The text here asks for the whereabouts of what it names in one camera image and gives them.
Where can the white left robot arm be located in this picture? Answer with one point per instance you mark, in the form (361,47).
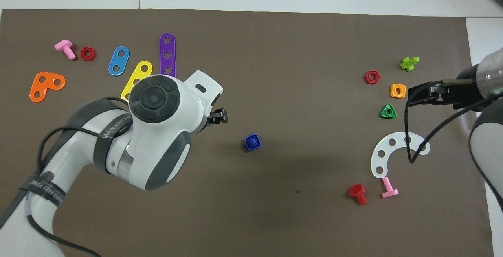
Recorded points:
(157,139)

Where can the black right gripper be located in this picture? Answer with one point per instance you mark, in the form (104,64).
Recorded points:
(452,92)

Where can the pink plastic toy screw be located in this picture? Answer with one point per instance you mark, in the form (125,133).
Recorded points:
(63,46)
(388,186)

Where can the brown table mat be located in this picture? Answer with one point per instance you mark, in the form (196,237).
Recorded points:
(275,72)

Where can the green triangular toy nut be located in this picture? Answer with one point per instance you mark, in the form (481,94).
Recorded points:
(383,114)

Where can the purple four-hole plate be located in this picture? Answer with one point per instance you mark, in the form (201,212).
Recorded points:
(167,48)

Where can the red hexagonal toy nut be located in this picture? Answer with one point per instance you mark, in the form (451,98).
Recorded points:
(82,54)
(366,77)

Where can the orange square toy nut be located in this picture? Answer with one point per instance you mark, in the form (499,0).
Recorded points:
(393,86)

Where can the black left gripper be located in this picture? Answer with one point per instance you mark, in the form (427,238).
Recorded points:
(205,124)

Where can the blue square toy nut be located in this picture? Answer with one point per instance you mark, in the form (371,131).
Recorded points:
(247,147)

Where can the yellow three-hole plate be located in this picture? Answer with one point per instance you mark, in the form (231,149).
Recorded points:
(140,74)

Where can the blue two-hole plate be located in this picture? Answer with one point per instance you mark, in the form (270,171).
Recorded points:
(119,61)

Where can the lime cross-head toy screw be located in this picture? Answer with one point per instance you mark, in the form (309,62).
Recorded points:
(408,63)

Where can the orange three-hole corner plate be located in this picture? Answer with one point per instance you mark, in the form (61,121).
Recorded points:
(46,88)

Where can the white curved five-hole plate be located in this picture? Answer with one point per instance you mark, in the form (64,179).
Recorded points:
(386,147)

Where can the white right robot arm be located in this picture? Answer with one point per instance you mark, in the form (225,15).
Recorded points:
(489,77)

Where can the blue plastic toy screw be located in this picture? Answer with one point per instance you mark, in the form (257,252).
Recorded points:
(252,142)

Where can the red plastic toy screw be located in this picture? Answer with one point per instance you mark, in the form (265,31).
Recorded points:
(357,190)

